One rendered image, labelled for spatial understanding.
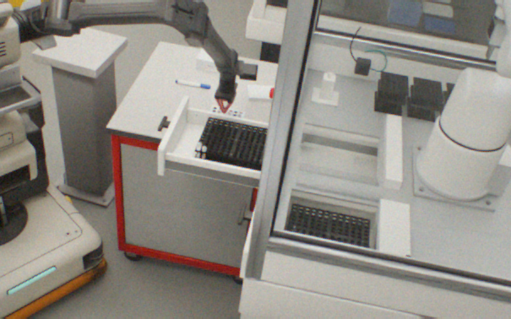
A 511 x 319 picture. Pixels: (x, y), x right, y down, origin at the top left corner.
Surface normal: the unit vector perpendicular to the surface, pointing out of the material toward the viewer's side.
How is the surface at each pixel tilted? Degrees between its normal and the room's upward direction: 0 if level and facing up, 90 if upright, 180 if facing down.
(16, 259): 0
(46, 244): 0
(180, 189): 90
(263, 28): 90
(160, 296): 0
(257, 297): 90
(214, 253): 90
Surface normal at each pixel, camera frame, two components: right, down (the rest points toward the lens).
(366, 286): -0.18, 0.63
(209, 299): 0.11, -0.75
